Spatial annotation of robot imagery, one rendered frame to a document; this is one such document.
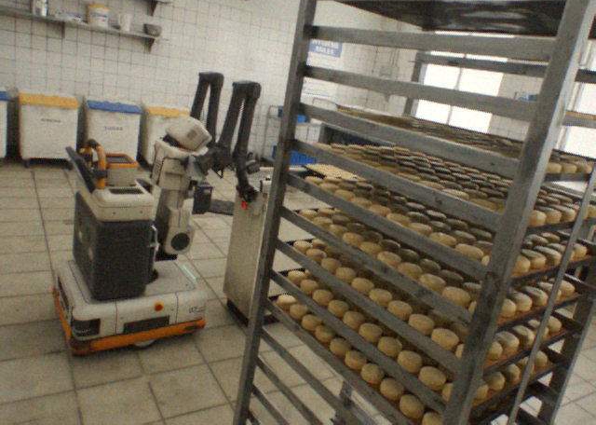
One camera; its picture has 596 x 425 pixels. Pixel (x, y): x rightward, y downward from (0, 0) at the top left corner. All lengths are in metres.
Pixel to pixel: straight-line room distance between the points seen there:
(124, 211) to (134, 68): 4.20
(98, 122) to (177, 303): 3.46
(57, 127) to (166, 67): 1.60
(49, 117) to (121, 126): 0.71
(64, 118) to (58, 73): 0.77
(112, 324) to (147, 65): 4.38
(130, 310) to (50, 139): 3.47
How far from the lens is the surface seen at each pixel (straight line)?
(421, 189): 0.91
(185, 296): 2.59
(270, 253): 1.26
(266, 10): 6.95
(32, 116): 5.64
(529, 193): 0.78
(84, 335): 2.51
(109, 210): 2.29
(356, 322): 1.14
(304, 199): 2.67
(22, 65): 6.23
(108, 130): 5.74
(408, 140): 0.93
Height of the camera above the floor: 1.51
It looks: 15 degrees down
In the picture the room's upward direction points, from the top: 10 degrees clockwise
